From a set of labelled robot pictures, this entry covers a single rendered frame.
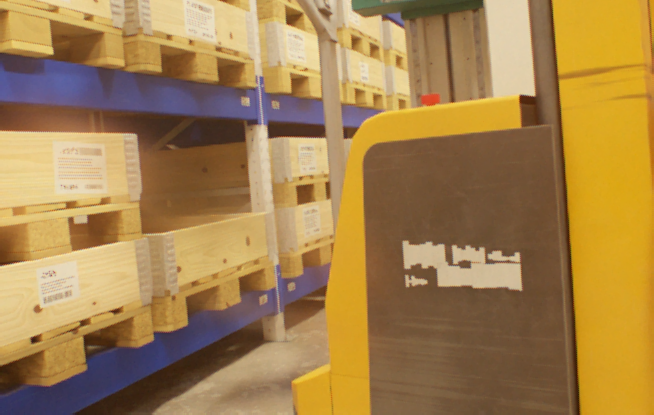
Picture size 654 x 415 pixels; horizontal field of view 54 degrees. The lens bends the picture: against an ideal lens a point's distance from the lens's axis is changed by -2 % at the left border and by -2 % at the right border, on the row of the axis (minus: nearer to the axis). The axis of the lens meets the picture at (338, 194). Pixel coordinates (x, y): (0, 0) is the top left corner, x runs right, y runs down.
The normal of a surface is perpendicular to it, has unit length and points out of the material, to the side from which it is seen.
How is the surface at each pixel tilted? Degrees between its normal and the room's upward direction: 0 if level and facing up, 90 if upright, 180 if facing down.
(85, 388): 90
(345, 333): 90
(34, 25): 90
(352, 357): 90
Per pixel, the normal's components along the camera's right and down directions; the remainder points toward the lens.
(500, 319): -0.57, 0.08
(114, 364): 0.93, -0.07
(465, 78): -0.36, 0.07
